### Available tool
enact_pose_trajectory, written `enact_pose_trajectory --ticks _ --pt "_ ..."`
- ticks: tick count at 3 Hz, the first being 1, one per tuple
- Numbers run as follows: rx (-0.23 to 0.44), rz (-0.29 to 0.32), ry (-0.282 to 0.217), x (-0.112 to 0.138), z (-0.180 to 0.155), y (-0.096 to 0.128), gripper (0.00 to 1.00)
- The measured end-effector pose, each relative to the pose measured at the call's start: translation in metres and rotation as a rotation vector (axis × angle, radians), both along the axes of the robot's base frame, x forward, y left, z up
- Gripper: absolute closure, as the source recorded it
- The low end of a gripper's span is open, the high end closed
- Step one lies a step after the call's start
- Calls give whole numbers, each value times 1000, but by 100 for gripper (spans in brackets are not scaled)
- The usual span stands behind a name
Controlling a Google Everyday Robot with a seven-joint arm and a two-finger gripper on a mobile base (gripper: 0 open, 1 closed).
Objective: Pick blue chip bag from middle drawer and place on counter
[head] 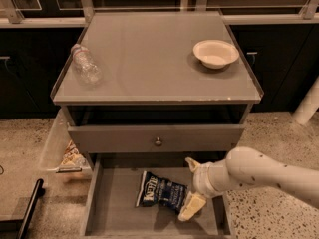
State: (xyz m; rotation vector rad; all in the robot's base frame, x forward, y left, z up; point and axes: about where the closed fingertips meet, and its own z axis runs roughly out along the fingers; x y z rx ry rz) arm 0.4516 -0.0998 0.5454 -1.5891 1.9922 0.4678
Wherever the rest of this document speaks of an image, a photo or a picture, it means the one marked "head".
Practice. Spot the grey drawer cabinet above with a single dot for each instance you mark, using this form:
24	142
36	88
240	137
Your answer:
152	77

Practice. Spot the dark background cabinets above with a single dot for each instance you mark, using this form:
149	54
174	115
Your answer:
284	58

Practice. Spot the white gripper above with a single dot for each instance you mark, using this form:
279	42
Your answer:
200	180

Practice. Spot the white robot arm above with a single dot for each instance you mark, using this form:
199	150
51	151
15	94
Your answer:
246	168

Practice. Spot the clear plastic water bottle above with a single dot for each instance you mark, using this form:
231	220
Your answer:
85	66

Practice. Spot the grey open middle drawer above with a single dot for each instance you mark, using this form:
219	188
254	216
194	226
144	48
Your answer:
111	211

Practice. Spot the metal railing frame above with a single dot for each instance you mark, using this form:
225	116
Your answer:
66	13

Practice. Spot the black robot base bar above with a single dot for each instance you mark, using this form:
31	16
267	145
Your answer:
20	225

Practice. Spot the grey upper drawer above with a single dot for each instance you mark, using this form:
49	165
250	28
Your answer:
141	138

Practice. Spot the clear plastic storage bin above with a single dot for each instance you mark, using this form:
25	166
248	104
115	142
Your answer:
54	148

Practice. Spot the snack bag in bin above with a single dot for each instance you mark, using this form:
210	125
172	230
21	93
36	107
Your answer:
72	157

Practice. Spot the round metal drawer knob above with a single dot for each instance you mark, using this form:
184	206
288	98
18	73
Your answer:
158	141

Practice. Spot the white paper bowl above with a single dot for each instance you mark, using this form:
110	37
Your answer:
215	54

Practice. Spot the blue Kettle chip bag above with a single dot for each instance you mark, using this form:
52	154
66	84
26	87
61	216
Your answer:
158	190

